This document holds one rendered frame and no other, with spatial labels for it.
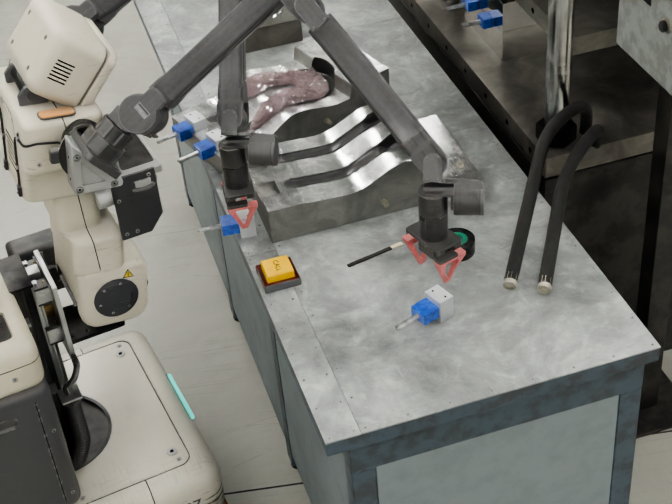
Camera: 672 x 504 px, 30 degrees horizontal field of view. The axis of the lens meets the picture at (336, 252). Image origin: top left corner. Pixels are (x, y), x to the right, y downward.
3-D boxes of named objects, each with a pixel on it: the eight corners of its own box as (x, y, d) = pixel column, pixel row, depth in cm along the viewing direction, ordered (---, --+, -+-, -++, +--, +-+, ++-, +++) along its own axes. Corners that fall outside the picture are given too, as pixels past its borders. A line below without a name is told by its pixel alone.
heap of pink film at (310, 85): (256, 134, 308) (253, 107, 303) (219, 105, 320) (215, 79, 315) (342, 97, 319) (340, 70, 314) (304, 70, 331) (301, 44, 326)
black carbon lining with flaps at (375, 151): (287, 198, 285) (283, 163, 279) (268, 161, 297) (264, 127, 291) (430, 162, 292) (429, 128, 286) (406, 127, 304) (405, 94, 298)
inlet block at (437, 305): (405, 344, 254) (403, 324, 251) (389, 331, 258) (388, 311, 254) (453, 315, 260) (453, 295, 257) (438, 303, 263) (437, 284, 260)
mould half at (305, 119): (226, 178, 305) (220, 140, 298) (174, 133, 322) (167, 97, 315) (390, 104, 325) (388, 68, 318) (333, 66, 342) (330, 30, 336)
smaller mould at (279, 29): (235, 55, 351) (231, 33, 347) (222, 32, 362) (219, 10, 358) (303, 40, 355) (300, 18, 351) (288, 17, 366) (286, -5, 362)
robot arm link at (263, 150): (230, 111, 279) (220, 109, 270) (281, 112, 277) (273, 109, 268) (229, 165, 279) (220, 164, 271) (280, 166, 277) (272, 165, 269)
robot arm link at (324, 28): (294, 12, 247) (286, 6, 237) (316, -6, 247) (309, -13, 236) (431, 182, 247) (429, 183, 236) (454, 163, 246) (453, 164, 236)
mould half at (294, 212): (272, 243, 283) (265, 195, 275) (243, 181, 303) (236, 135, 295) (477, 191, 293) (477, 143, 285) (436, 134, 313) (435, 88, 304)
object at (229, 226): (200, 246, 285) (196, 227, 281) (197, 233, 288) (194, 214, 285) (257, 235, 286) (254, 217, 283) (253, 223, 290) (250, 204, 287)
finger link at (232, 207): (256, 212, 286) (251, 179, 281) (261, 231, 281) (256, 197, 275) (227, 218, 286) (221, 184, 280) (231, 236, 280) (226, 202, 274)
